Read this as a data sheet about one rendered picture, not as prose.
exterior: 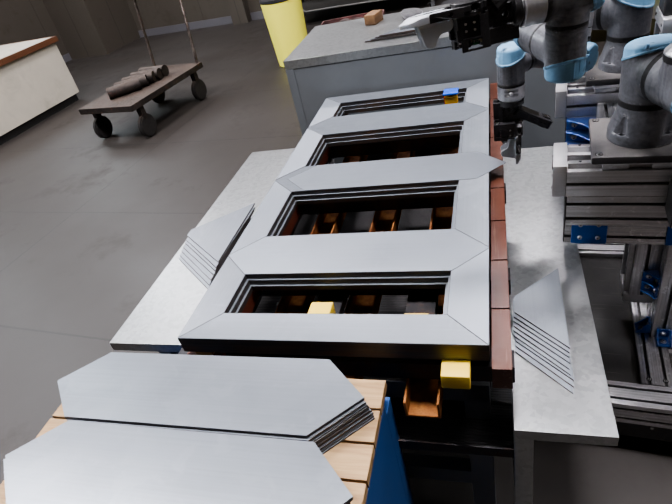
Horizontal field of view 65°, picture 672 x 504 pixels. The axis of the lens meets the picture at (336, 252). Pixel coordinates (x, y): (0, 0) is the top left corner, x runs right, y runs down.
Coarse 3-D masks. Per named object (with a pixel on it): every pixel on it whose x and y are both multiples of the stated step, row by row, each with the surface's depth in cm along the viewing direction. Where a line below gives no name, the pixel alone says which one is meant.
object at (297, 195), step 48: (432, 96) 227; (336, 144) 213; (336, 192) 176; (384, 192) 171; (432, 192) 166; (240, 288) 143; (288, 288) 143; (336, 288) 139; (384, 288) 135; (432, 288) 132
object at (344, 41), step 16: (384, 16) 276; (400, 16) 269; (320, 32) 277; (336, 32) 270; (352, 32) 263; (368, 32) 256; (384, 32) 250; (304, 48) 257; (320, 48) 251; (336, 48) 245; (352, 48) 239; (368, 48) 234; (384, 48) 232; (400, 48) 230; (416, 48) 229; (288, 64) 246; (304, 64) 244; (320, 64) 243
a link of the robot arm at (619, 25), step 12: (612, 0) 152; (624, 0) 149; (636, 0) 148; (648, 0) 148; (600, 12) 156; (612, 12) 153; (624, 12) 151; (636, 12) 150; (648, 12) 150; (600, 24) 158; (612, 24) 155; (624, 24) 153; (636, 24) 152; (648, 24) 152; (612, 36) 157; (624, 36) 154; (636, 36) 153
